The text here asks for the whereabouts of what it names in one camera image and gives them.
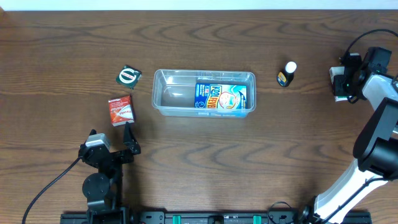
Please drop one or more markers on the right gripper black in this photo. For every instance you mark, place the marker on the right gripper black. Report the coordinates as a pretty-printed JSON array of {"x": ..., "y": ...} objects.
[{"x": 341, "y": 90}]

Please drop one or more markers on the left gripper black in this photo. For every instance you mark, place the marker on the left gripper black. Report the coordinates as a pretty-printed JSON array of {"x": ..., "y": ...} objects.
[{"x": 112, "y": 155}]

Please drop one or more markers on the white green medicine box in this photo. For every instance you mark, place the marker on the white green medicine box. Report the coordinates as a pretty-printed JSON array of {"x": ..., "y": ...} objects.
[{"x": 336, "y": 74}]

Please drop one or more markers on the red orange medicine box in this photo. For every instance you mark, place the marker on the red orange medicine box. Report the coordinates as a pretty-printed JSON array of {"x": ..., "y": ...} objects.
[{"x": 121, "y": 110}]

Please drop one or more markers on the dark green round-logo box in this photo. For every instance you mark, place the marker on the dark green round-logo box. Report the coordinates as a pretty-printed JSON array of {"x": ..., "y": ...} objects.
[{"x": 128, "y": 77}]

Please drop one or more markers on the dark syrup bottle white cap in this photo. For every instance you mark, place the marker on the dark syrup bottle white cap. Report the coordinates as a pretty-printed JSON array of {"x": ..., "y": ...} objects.
[{"x": 286, "y": 75}]

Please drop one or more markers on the blue fever patch box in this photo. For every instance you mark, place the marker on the blue fever patch box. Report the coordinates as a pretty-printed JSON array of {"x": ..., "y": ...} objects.
[{"x": 220, "y": 96}]

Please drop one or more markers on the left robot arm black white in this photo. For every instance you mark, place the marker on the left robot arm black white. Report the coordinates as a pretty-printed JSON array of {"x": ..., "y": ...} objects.
[{"x": 103, "y": 189}]

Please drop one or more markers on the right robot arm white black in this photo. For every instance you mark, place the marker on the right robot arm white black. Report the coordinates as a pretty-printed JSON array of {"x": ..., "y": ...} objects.
[{"x": 375, "y": 150}]

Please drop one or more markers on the clear plastic container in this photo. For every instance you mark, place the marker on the clear plastic container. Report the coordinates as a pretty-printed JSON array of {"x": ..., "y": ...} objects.
[{"x": 173, "y": 92}]

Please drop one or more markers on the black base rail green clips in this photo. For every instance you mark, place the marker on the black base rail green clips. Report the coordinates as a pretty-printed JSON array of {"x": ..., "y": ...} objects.
[{"x": 284, "y": 217}]

